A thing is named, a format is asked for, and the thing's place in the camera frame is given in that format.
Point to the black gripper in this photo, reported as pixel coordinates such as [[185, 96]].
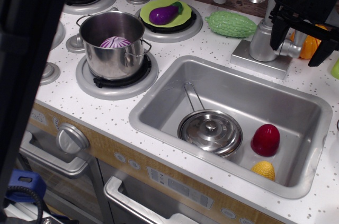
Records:
[[312, 17]]

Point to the silver faucet lever handle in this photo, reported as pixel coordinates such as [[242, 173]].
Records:
[[288, 48]]

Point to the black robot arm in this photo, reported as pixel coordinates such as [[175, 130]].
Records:
[[317, 18]]

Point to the orange toy pepper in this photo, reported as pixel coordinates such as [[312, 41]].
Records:
[[309, 44]]

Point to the green toy item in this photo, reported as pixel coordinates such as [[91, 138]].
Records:
[[335, 70]]

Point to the silver toy faucet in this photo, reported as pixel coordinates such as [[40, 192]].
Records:
[[257, 54]]

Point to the green toy bitter melon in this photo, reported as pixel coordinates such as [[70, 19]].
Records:
[[230, 24]]

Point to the red toy fruit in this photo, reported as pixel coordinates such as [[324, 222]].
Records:
[[266, 140]]

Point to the steel saucepan with lid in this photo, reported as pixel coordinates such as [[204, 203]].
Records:
[[210, 130]]

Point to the back right stove burner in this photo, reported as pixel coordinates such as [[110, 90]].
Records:
[[178, 34]]

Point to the yellow toy corn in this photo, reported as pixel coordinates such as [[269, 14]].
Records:
[[264, 169]]

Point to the purple toy eggplant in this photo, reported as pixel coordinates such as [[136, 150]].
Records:
[[165, 15]]

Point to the green round plate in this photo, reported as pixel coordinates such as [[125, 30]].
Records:
[[179, 20]]

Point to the front right stove burner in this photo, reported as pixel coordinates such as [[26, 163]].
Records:
[[120, 90]]

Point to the purple white toy onion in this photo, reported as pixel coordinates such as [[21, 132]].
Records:
[[115, 42]]

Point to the stainless steel pot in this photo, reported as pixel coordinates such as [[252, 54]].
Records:
[[113, 63]]

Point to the silver stove knob middle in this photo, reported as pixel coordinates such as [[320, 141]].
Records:
[[75, 45]]

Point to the front left stove burner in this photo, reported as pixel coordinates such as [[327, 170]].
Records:
[[59, 36]]

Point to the silver oven dial knob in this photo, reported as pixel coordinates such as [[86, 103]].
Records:
[[71, 140]]

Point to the silver stove knob front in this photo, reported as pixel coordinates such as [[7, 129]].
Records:
[[50, 74]]

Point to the blue clamp part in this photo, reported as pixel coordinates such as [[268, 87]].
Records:
[[25, 186]]

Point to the right oven door handle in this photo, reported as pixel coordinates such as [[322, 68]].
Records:
[[111, 190]]

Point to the oven door handle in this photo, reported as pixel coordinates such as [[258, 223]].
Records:
[[72, 170], [111, 190]]

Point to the left oven door handle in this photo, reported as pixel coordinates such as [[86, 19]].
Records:
[[72, 170]]

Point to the black foreground post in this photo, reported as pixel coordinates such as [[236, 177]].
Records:
[[28, 28]]

